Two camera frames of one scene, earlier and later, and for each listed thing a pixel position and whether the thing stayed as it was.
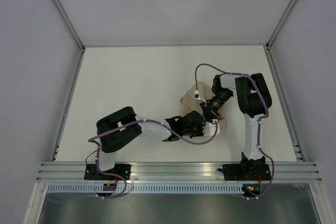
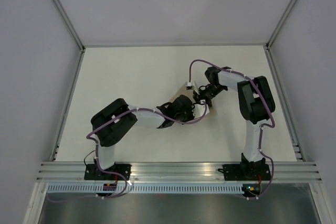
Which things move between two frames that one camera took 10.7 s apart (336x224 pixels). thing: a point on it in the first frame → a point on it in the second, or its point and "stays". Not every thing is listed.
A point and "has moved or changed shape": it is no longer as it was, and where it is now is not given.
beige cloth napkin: (188, 105) has moved or changed shape
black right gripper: (209, 112) → (198, 97)
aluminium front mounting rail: (71, 172) stays
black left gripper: (201, 132) → (191, 115)
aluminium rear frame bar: (177, 45) stays
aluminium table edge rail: (82, 53) stays
